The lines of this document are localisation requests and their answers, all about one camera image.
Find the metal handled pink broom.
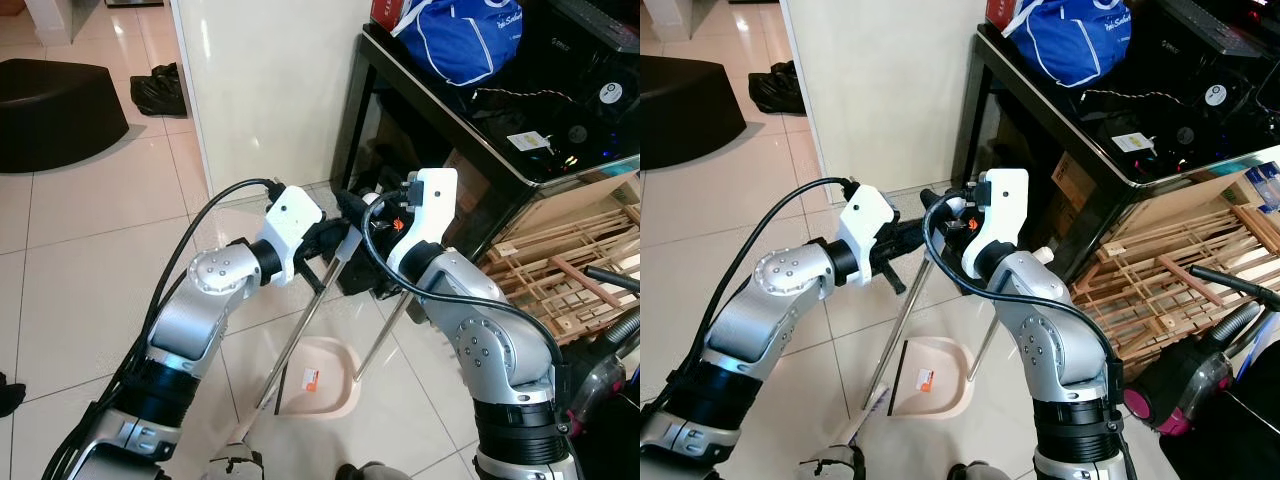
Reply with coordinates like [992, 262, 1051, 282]
[222, 228, 359, 456]
[832, 240, 941, 453]

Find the pink long handled dustpan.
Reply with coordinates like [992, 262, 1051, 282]
[888, 248, 1056, 421]
[273, 290, 413, 421]

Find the black glossy cabinet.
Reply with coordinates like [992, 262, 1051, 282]
[330, 20, 641, 301]
[950, 20, 1280, 291]

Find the wooden slatted rack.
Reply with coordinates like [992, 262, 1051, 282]
[480, 180, 641, 346]
[1070, 205, 1280, 361]

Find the black plastic bag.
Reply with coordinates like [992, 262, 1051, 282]
[130, 62, 188, 118]
[748, 62, 808, 116]

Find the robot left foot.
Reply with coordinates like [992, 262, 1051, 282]
[800, 445, 861, 480]
[205, 445, 266, 480]

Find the blue white fabric bag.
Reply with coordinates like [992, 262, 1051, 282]
[1008, 0, 1136, 89]
[392, 0, 523, 89]

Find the black ottoman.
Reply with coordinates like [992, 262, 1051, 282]
[640, 58, 748, 171]
[0, 58, 131, 174]

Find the blue white box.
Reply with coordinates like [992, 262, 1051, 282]
[1243, 163, 1280, 213]

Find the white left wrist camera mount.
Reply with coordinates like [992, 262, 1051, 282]
[263, 184, 327, 288]
[838, 184, 898, 288]

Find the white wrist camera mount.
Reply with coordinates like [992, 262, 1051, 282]
[838, 184, 898, 288]
[385, 168, 460, 278]
[263, 184, 327, 288]
[960, 168, 1031, 279]

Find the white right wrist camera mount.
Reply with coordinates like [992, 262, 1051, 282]
[385, 168, 460, 278]
[960, 168, 1031, 279]

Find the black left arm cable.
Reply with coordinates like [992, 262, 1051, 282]
[40, 178, 281, 480]
[645, 176, 859, 471]

